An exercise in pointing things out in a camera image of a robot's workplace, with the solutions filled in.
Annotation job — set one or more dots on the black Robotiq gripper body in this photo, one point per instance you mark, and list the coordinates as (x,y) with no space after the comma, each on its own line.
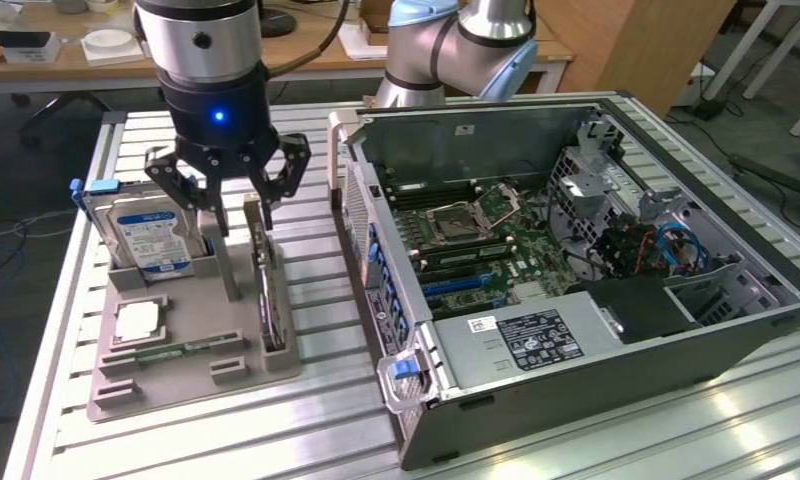
(216,100)

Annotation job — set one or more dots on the black graphics card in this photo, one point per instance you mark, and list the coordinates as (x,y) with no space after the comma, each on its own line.
(267,300)

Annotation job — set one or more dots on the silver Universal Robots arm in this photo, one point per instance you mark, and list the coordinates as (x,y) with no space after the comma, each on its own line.
(200,40)

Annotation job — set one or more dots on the hard disk in blue caddy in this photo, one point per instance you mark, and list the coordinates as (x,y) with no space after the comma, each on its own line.
(149,240)

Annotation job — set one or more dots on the black round lamp base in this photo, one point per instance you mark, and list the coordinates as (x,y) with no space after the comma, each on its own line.
(281,25)

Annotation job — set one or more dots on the white round container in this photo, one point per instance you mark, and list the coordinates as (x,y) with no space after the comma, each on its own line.
(109,45)

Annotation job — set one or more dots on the blue slot latch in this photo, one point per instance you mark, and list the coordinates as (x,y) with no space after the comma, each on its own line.
(373,254)
(390,301)
(381,278)
(398,322)

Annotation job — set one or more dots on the long wooden desk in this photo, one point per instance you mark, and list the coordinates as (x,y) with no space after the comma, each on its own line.
(69,69)

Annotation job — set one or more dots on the black chair base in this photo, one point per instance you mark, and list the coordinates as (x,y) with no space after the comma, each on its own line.
(40,120)

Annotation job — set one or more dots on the white paper stack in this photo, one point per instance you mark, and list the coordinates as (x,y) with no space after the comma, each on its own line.
(360,42)

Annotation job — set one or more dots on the CPU socket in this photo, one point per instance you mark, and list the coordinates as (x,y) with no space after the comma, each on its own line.
(455,222)

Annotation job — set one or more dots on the grey plastic parts rack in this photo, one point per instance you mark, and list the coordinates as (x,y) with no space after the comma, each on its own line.
(193,320)

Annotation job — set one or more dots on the silver CPU chip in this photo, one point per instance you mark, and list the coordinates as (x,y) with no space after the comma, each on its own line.
(139,322)

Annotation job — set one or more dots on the brown cardboard box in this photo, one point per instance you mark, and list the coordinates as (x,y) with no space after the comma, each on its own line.
(373,12)

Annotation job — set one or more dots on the white box with black top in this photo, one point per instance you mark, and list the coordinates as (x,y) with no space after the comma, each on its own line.
(27,47)

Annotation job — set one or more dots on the installed green RAM stick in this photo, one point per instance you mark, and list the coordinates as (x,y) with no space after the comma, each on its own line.
(467,252)

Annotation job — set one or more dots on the metal socket cover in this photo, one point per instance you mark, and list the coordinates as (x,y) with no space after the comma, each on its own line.
(500,206)

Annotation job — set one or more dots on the loose green RAM stick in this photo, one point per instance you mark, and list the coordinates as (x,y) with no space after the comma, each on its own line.
(173,349)

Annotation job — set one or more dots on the green motherboard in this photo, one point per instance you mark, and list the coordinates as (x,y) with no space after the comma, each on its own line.
(527,260)

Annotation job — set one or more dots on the blue case release tab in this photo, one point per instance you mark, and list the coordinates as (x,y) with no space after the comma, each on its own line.
(402,370)

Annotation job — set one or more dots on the perforated metal drive cage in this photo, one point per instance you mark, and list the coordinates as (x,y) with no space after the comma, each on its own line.
(587,185)

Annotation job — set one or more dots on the grey power supply unit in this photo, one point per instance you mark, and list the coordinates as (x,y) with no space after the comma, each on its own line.
(487,350)

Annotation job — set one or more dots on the black plastic shroud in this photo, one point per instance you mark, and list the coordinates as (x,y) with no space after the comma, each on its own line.
(640,310)

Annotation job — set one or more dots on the wooden cabinet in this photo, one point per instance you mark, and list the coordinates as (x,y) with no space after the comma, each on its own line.
(674,60)

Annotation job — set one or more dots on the dark grey open PC case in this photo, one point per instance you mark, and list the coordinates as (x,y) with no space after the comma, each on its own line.
(574,400)

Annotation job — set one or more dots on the white floor device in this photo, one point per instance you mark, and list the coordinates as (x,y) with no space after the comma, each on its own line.
(700,82)

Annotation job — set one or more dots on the black power adapter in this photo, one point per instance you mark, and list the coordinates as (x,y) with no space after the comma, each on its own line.
(710,110)

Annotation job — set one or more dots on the metal disk bay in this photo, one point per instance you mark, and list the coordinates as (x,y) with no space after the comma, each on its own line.
(727,295)

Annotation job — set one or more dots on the black floor stand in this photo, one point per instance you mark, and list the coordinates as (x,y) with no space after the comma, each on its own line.
(787,175)

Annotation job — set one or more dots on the white table frame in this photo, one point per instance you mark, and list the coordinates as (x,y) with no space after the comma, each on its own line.
(715,85)

